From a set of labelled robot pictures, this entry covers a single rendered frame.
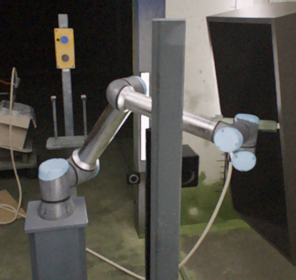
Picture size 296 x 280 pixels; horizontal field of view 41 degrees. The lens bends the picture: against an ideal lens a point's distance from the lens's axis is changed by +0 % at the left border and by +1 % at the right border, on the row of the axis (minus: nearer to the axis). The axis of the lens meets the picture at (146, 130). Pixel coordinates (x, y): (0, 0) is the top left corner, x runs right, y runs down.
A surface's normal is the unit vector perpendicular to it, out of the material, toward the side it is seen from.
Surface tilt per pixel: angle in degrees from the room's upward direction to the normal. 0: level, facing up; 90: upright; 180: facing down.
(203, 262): 0
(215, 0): 90
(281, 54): 90
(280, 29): 90
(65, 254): 90
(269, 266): 0
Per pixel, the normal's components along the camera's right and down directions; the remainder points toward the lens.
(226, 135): -0.50, 0.26
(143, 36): 0.22, 0.28
